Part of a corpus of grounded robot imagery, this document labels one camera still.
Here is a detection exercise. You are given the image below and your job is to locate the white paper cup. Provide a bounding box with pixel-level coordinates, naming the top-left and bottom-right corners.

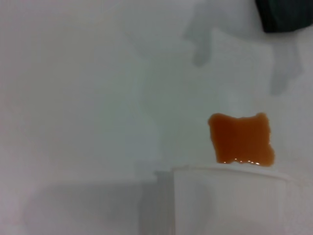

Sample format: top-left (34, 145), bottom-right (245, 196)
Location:
top-left (171, 165), bottom-right (298, 235)

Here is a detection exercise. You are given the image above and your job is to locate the dark blue rag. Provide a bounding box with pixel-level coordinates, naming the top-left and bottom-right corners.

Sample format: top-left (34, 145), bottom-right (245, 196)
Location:
top-left (254, 0), bottom-right (313, 34)

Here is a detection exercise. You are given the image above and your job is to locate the brown water stain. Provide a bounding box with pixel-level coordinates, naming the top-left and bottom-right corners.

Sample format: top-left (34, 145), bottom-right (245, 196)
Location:
top-left (207, 112), bottom-right (276, 167)

